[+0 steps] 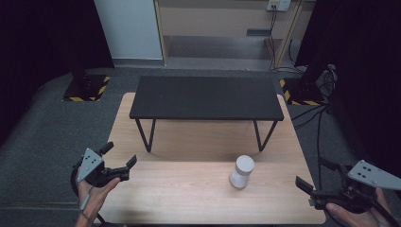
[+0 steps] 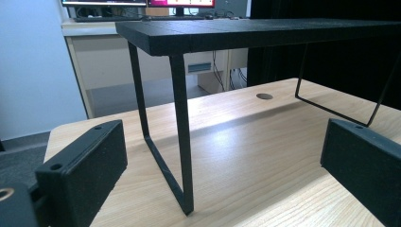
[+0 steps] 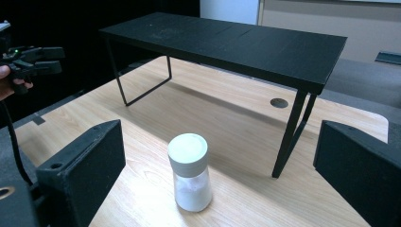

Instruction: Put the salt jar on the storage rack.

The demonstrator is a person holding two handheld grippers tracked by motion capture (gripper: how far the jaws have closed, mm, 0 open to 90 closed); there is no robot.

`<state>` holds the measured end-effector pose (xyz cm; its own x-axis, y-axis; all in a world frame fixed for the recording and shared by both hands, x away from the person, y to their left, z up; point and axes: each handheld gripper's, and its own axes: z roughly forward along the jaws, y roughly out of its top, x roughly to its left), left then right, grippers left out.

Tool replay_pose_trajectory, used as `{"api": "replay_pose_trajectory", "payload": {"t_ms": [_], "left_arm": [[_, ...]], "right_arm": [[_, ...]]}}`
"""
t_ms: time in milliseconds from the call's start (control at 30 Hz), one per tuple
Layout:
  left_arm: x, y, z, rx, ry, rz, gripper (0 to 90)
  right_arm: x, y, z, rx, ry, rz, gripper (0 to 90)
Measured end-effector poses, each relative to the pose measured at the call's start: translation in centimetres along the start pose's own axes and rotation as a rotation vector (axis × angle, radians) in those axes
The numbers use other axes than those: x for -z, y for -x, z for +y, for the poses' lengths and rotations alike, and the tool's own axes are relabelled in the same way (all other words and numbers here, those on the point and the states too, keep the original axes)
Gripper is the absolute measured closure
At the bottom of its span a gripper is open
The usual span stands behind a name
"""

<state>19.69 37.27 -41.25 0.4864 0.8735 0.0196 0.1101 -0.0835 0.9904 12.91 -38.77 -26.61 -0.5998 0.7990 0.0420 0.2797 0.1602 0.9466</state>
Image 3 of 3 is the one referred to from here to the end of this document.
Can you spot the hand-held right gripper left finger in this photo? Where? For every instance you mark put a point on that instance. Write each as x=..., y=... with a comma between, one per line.
x=82, y=176

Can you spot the white-lidded glass shaker jar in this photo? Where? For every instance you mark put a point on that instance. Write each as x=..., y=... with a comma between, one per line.
x=190, y=171

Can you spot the dark flat floor box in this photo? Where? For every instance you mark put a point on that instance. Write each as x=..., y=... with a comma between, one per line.
x=389, y=58

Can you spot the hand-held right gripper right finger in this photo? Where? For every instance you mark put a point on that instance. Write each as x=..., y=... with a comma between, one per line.
x=359, y=170

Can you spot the black metal shelf rack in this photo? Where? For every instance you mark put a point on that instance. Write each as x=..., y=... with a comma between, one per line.
x=227, y=44

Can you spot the black round desk grommet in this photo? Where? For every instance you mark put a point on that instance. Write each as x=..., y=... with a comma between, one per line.
x=279, y=103

